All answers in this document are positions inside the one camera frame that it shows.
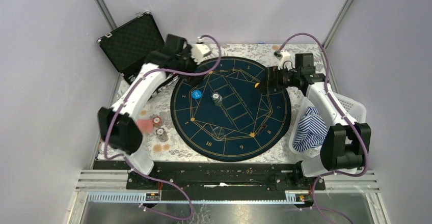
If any red chip stack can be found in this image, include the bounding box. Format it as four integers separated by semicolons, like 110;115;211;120
152;116;163;128

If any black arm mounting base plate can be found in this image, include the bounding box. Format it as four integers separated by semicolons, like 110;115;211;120
93;160;326;202

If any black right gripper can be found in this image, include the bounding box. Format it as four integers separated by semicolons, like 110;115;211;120
254;64;300;94

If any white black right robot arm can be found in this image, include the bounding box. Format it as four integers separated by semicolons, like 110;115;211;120
255;50;371;189

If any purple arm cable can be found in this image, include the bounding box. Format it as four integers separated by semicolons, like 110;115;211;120
278;33;369;224
103;34;222;221

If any pink card deck box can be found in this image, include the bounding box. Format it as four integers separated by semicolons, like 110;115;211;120
137;119;154;134

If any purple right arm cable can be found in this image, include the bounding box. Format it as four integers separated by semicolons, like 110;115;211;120
278;33;369;224

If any blue small blind button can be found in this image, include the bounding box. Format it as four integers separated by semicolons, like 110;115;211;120
191;90;202;100

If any clear dealer button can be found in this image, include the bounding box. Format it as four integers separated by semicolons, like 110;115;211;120
210;127;226;142

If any blue white striped cloth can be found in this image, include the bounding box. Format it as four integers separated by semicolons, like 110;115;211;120
293;106;328;152

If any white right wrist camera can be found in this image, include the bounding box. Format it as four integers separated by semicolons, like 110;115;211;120
274;50;291;70

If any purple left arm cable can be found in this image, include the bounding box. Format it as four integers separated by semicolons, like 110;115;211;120
103;34;222;221

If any black aluminium chip case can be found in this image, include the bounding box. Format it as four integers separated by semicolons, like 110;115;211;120
97;12;165;85

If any white plastic laundry basket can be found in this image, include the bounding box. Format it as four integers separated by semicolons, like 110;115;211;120
288;93;366;177

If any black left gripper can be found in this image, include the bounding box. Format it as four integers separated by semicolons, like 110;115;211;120
176;44;209;87

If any round dark blue poker mat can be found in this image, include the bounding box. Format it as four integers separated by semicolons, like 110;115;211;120
170;57;291;162

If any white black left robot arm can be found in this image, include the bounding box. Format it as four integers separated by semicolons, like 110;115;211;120
97;34;212;189

